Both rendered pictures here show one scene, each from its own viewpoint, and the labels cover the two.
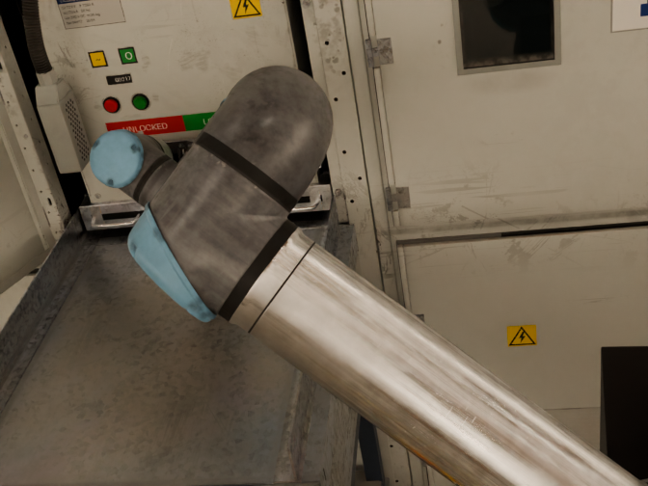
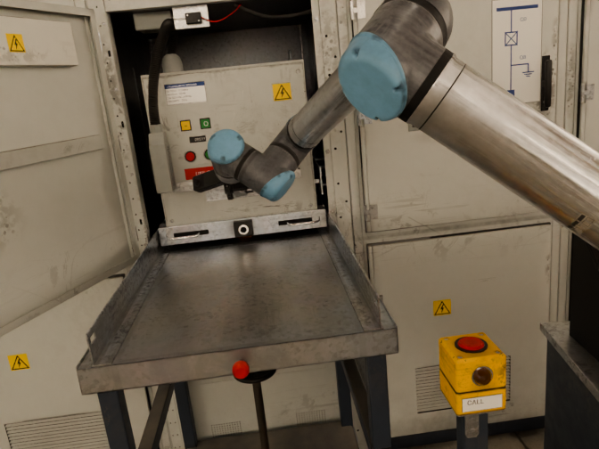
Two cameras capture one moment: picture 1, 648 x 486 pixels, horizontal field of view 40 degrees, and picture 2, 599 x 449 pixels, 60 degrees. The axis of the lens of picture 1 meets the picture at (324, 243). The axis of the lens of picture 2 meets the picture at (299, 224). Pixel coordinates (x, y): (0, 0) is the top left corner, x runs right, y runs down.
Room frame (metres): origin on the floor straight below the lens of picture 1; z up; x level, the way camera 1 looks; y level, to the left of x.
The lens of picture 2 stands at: (0.05, 0.46, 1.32)
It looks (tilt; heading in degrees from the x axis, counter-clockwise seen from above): 15 degrees down; 345
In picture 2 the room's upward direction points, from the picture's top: 6 degrees counter-clockwise
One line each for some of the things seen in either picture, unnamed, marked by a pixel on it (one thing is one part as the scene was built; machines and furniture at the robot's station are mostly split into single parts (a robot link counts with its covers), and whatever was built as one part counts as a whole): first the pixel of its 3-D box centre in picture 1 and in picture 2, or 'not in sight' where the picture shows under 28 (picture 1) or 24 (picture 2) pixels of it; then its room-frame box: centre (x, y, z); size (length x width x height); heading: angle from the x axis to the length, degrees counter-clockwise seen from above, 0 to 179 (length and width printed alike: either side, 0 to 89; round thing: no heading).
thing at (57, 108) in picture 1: (64, 123); (162, 161); (1.63, 0.45, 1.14); 0.08 x 0.05 x 0.17; 169
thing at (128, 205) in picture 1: (206, 202); (243, 225); (1.67, 0.23, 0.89); 0.54 x 0.05 x 0.06; 79
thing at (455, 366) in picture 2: not in sight; (471, 372); (0.69, 0.03, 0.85); 0.08 x 0.08 x 0.10; 79
